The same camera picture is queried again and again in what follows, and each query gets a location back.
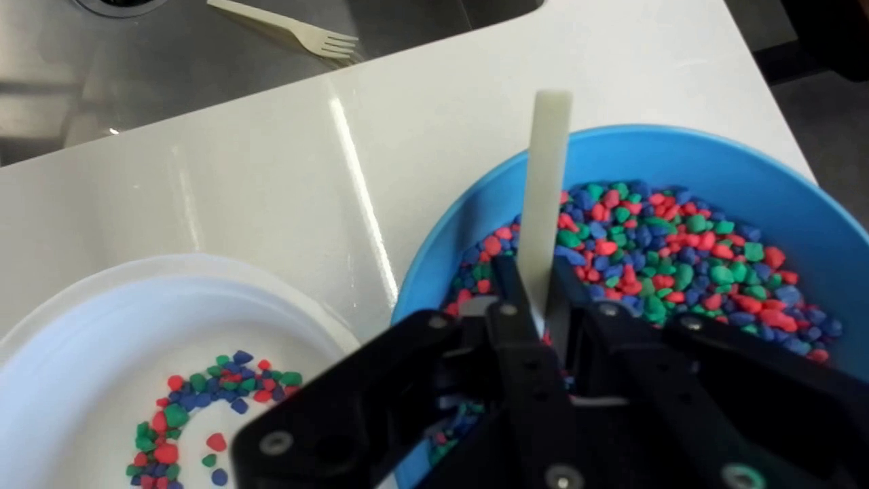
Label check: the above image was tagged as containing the white plastic bowl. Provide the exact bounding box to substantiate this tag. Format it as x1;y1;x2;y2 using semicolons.
0;253;362;489

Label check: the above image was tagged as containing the heap of coloured pebbles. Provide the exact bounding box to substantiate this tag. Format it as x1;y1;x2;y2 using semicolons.
425;179;847;467
125;349;303;489

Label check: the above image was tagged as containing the cream plastic fork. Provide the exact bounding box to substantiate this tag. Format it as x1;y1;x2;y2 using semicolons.
206;0;362;63

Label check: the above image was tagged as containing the steel sink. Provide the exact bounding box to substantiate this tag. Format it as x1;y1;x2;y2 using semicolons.
0;0;546;168

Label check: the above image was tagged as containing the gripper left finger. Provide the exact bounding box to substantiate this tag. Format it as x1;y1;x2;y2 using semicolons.
231;255;579;489

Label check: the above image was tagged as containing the blue plastic bowl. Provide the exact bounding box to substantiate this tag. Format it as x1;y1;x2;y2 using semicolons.
391;124;869;489

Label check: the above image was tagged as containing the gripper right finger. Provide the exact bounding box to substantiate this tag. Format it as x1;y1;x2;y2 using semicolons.
549;260;869;489

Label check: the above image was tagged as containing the cream plastic spoon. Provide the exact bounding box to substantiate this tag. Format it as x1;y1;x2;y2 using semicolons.
516;89;574;335

